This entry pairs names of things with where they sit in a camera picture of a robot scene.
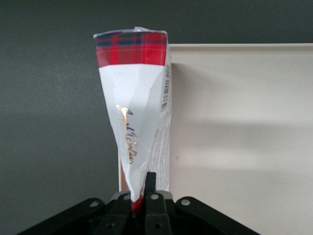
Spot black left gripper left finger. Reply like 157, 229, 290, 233
17, 192, 145, 235

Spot cream plastic tray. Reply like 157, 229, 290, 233
117, 43, 313, 235

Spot red tartan cookie box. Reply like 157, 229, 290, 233
93, 25, 173, 217

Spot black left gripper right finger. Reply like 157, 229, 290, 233
143, 172, 260, 235

